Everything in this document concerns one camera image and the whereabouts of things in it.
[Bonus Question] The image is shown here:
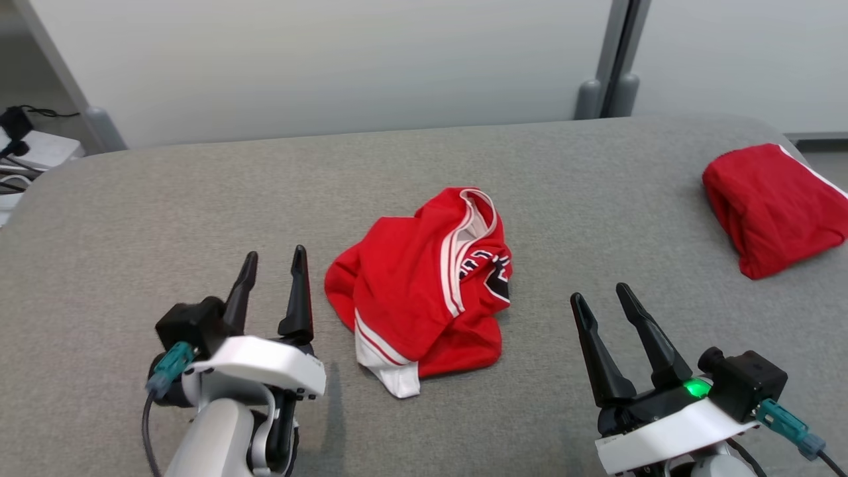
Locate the grey double partition post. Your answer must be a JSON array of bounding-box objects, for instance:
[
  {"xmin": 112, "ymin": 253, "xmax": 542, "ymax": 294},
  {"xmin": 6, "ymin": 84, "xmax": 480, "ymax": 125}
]
[{"xmin": 574, "ymin": 0, "xmax": 653, "ymax": 121}]

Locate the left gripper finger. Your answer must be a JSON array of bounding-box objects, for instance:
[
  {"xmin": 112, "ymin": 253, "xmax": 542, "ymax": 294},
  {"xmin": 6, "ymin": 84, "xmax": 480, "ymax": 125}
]
[
  {"xmin": 277, "ymin": 244, "xmax": 315, "ymax": 345},
  {"xmin": 222, "ymin": 250, "xmax": 259, "ymax": 337}
]

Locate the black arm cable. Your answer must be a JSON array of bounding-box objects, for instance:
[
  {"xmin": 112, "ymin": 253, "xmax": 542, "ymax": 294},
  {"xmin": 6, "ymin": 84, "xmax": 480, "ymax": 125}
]
[
  {"xmin": 818, "ymin": 447, "xmax": 848, "ymax": 477},
  {"xmin": 140, "ymin": 394, "xmax": 164, "ymax": 477}
]

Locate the grey single partition post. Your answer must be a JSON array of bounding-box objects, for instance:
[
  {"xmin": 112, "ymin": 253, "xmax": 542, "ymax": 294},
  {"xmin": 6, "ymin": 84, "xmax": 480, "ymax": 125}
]
[{"xmin": 13, "ymin": 0, "xmax": 128, "ymax": 153}]

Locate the red shorts white stripe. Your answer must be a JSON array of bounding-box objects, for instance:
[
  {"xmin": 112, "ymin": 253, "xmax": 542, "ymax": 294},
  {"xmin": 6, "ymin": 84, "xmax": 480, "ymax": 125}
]
[{"xmin": 702, "ymin": 142, "xmax": 848, "ymax": 281}]

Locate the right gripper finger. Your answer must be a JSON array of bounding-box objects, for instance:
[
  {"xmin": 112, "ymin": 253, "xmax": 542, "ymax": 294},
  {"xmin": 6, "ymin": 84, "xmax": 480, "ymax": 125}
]
[
  {"xmin": 570, "ymin": 291, "xmax": 638, "ymax": 408},
  {"xmin": 615, "ymin": 283, "xmax": 694, "ymax": 392}
]

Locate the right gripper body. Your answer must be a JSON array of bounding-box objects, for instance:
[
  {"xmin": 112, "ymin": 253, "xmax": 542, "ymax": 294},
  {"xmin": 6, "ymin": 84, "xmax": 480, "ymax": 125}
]
[{"xmin": 594, "ymin": 378, "xmax": 761, "ymax": 477}]

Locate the wide white partition panel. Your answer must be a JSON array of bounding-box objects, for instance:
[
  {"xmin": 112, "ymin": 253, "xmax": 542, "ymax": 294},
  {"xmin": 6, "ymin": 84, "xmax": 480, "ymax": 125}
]
[{"xmin": 30, "ymin": 0, "xmax": 613, "ymax": 148}]

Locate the narrow white partition panel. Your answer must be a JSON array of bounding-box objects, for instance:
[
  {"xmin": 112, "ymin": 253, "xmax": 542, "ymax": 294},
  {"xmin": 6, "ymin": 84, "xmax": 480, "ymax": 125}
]
[{"xmin": 633, "ymin": 0, "xmax": 848, "ymax": 134}]

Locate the black power adapter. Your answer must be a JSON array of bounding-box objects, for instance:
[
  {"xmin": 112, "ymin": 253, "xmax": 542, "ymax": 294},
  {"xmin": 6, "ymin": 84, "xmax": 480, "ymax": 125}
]
[{"xmin": 0, "ymin": 106, "xmax": 32, "ymax": 158}]

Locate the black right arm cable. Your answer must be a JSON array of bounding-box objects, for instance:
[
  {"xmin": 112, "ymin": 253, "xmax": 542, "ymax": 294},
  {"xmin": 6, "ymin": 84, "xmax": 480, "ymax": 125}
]
[{"xmin": 818, "ymin": 447, "xmax": 848, "ymax": 477}]

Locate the teal left camera connector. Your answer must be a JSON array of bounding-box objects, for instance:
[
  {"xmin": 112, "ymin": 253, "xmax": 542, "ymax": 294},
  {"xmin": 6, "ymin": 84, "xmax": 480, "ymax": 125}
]
[{"xmin": 146, "ymin": 341, "xmax": 197, "ymax": 401}]

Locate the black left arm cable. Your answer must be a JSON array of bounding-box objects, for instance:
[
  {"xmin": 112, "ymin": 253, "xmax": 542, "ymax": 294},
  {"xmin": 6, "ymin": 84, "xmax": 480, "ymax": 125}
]
[{"xmin": 140, "ymin": 394, "xmax": 164, "ymax": 477}]

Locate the grey fabric sofa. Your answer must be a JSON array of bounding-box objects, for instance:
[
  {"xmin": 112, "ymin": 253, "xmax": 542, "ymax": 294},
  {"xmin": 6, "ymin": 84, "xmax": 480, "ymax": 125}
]
[{"xmin": 0, "ymin": 114, "xmax": 848, "ymax": 477}]

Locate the teal camera connector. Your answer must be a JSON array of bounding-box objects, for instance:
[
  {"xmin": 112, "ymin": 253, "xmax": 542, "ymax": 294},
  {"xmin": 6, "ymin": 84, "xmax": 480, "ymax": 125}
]
[
  {"xmin": 755, "ymin": 397, "xmax": 827, "ymax": 461},
  {"xmin": 146, "ymin": 341, "xmax": 197, "ymax": 401}
]

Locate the white power strip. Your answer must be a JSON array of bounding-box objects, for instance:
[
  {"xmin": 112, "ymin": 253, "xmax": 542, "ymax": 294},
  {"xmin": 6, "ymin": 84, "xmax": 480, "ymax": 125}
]
[
  {"xmin": 0, "ymin": 174, "xmax": 35, "ymax": 227},
  {"xmin": 0, "ymin": 129, "xmax": 85, "ymax": 173}
]

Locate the red white numbered jersey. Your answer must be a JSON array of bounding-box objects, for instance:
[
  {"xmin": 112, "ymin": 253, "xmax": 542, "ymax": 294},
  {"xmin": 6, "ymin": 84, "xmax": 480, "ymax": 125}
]
[{"xmin": 323, "ymin": 187, "xmax": 514, "ymax": 399}]

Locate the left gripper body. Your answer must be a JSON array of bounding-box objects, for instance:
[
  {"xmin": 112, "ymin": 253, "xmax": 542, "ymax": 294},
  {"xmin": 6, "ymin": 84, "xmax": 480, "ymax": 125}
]
[{"xmin": 189, "ymin": 335, "xmax": 327, "ymax": 405}]

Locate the teal right camera connector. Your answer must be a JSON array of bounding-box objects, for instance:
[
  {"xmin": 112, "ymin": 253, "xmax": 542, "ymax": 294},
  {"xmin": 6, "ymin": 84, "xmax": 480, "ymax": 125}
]
[{"xmin": 755, "ymin": 397, "xmax": 827, "ymax": 461}]

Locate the black adapter cable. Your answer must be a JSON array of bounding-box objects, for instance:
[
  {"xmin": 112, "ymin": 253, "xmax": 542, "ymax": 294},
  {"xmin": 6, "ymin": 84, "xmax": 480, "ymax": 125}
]
[{"xmin": 20, "ymin": 104, "xmax": 81, "ymax": 120}]

